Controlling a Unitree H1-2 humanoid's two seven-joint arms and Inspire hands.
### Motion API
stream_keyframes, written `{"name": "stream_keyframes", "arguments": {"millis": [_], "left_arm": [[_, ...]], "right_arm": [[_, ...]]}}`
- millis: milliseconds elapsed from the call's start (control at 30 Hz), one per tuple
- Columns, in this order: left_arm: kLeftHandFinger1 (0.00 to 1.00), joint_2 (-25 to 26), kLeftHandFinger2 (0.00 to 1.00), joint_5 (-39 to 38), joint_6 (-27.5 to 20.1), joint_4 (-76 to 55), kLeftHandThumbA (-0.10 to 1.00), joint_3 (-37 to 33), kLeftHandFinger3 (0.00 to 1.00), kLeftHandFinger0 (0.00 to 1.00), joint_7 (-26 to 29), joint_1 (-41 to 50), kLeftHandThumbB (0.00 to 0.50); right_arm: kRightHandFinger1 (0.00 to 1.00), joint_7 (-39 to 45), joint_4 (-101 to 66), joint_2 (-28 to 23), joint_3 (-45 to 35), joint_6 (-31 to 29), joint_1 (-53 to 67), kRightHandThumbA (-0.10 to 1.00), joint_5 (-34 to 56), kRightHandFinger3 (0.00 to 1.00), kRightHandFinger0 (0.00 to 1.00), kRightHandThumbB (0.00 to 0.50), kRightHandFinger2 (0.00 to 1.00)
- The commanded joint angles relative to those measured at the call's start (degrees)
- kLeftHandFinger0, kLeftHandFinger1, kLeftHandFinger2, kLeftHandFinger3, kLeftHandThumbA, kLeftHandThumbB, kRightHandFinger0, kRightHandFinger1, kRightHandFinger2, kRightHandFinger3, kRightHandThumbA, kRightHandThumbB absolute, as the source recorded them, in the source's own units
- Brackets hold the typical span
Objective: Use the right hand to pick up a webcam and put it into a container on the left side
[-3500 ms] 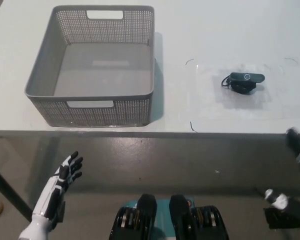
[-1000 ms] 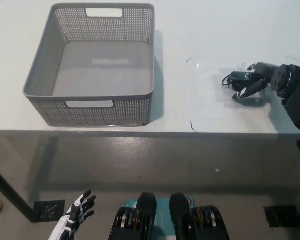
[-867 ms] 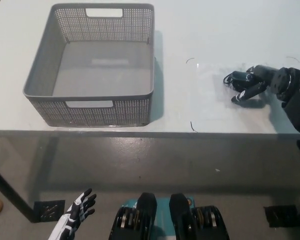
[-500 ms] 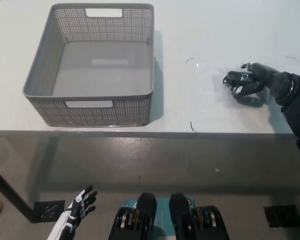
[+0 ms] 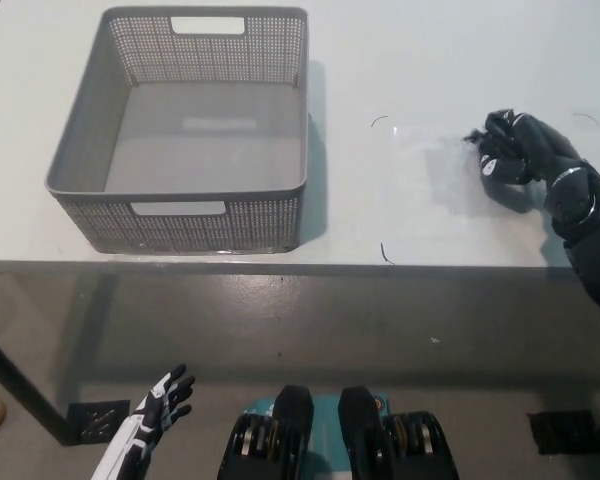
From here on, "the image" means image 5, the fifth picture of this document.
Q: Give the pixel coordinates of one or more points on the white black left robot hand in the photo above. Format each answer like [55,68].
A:
[150,425]

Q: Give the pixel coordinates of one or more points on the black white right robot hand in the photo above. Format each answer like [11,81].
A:
[535,145]

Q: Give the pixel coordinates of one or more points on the black slanted table leg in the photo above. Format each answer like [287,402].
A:
[25,385]

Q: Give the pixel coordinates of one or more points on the black left robot leg block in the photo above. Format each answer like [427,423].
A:
[290,425]

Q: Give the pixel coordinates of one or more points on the black robot leg block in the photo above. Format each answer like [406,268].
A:
[365,430]
[290,425]

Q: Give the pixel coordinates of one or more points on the black right robot leg block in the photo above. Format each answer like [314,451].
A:
[365,430]

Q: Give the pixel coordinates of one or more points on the grey perforated plastic basket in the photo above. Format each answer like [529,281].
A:
[205,125]

